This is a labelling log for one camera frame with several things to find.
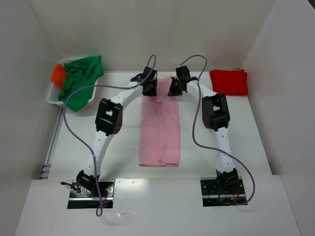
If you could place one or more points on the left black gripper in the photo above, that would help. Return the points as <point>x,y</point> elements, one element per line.
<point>150,88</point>

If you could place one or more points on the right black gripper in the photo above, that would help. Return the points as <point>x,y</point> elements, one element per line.
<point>176,88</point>

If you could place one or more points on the pink t shirt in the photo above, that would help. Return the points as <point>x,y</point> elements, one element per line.
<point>160,138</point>

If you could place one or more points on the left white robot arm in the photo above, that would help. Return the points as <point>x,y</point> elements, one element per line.
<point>109,121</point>

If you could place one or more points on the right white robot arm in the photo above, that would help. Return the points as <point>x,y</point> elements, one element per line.
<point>215,117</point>

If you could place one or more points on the folded red t shirt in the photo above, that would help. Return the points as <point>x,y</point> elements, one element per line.
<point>229,82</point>

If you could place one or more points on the green t shirt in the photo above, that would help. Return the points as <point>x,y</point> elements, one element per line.
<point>80,73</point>

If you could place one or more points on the orange t shirt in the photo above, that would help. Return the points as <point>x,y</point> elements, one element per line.
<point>59,76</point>

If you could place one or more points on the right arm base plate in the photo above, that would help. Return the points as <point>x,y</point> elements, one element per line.
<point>212,197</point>

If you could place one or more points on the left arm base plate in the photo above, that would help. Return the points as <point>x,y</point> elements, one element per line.
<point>81,198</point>

